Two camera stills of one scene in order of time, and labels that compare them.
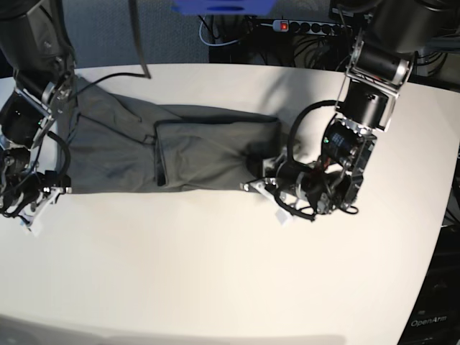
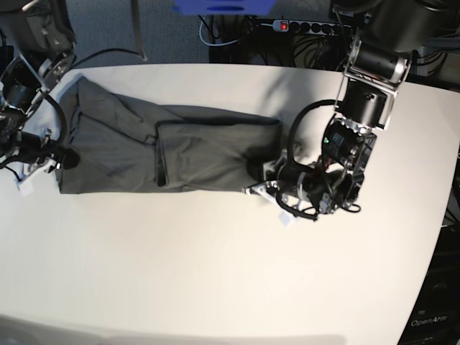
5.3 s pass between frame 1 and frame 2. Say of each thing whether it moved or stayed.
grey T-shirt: stayed
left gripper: stayed
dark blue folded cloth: stayed
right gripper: moved
